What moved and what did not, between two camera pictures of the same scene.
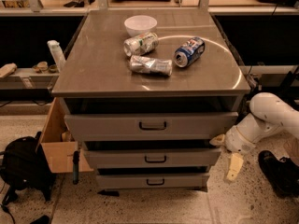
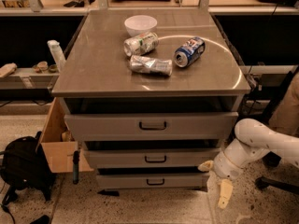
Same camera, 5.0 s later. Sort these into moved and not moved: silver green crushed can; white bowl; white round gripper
Moved: white round gripper
Not moved: silver green crushed can; white bowl
